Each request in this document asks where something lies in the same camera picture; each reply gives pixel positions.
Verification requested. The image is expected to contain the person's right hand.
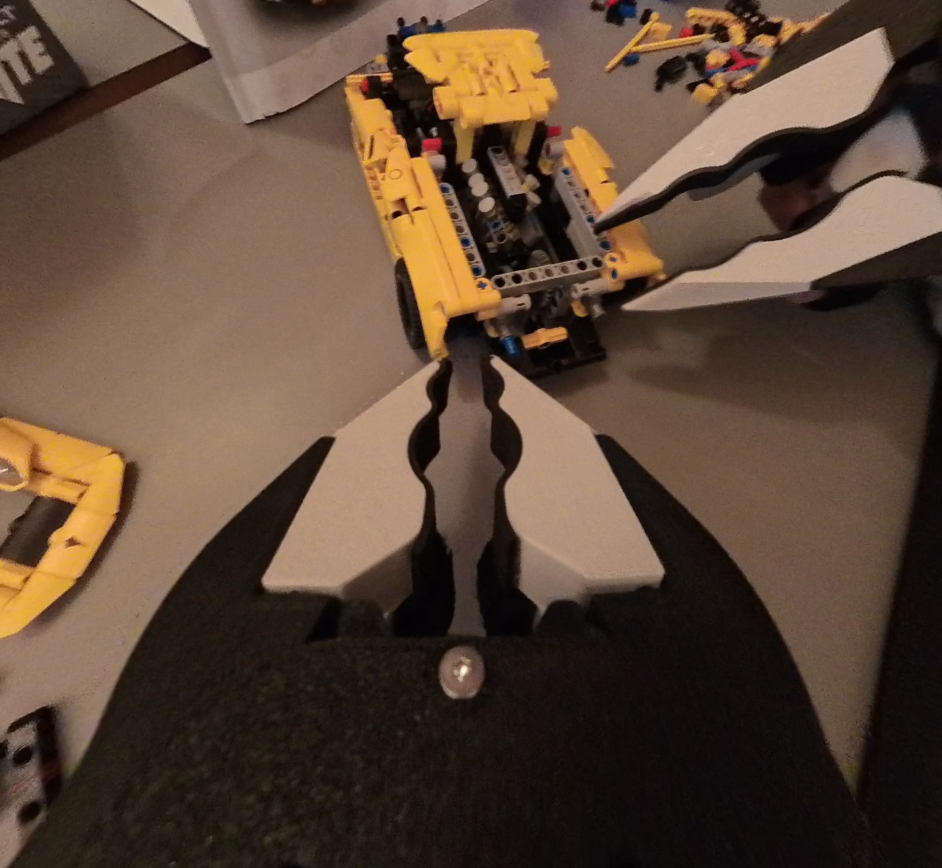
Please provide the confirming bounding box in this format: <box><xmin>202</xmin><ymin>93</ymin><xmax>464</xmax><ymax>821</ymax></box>
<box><xmin>758</xmin><ymin>168</ymin><xmax>841</xmax><ymax>230</ymax></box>

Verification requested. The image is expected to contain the grey desk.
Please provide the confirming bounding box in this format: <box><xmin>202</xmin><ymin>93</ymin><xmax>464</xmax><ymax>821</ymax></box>
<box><xmin>0</xmin><ymin>0</ymin><xmax>928</xmax><ymax>868</ymax></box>

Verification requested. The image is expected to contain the yellow toy car model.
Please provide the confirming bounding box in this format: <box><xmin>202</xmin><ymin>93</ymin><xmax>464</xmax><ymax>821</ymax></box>
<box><xmin>343</xmin><ymin>13</ymin><xmax>669</xmax><ymax>380</ymax></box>

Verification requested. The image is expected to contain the pile of loose toy bricks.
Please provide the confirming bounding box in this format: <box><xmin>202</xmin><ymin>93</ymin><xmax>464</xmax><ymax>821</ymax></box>
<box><xmin>605</xmin><ymin>0</ymin><xmax>840</xmax><ymax>107</ymax></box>

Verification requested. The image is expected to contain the yellow toy car panel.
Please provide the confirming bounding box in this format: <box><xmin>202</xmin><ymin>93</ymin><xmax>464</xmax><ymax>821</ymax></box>
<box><xmin>0</xmin><ymin>418</ymin><xmax>128</xmax><ymax>639</ymax></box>

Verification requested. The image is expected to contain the grey holed toy piece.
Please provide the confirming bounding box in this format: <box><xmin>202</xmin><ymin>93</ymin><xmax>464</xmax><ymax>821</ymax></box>
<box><xmin>0</xmin><ymin>705</ymin><xmax>66</xmax><ymax>843</ymax></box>

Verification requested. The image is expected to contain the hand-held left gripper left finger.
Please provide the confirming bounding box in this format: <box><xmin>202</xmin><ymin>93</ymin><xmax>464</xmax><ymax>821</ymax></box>
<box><xmin>260</xmin><ymin>359</ymin><xmax>453</xmax><ymax>637</ymax></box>

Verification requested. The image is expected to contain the toy car set box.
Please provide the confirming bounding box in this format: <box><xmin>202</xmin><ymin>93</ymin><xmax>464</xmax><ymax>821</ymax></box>
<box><xmin>0</xmin><ymin>0</ymin><xmax>91</xmax><ymax>137</ymax></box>

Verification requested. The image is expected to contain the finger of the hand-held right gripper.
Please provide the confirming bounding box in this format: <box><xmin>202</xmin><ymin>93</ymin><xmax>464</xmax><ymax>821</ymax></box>
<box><xmin>591</xmin><ymin>28</ymin><xmax>897</xmax><ymax>235</ymax></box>
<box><xmin>620</xmin><ymin>175</ymin><xmax>942</xmax><ymax>315</ymax></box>

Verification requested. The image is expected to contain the building instruction booklet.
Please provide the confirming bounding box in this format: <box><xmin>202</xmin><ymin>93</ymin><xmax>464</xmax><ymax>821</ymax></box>
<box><xmin>59</xmin><ymin>0</ymin><xmax>525</xmax><ymax>126</ymax></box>

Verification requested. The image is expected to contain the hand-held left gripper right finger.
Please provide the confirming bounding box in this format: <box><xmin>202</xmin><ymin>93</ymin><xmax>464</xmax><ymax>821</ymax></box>
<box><xmin>478</xmin><ymin>355</ymin><xmax>667</xmax><ymax>637</ymax></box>

